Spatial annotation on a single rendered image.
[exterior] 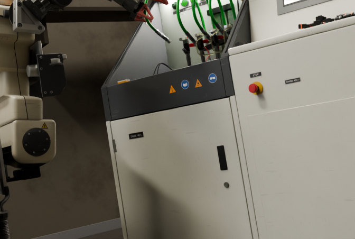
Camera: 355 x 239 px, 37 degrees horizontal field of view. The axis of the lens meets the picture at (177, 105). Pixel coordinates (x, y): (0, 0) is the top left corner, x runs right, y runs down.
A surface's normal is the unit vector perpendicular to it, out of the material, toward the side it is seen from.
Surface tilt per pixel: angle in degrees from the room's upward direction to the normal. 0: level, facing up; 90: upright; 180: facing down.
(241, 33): 90
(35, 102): 90
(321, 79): 90
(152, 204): 90
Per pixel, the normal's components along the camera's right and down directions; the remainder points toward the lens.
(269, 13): -0.58, -0.20
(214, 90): -0.56, 0.04
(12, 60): 0.52, -0.14
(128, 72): 0.81, -0.17
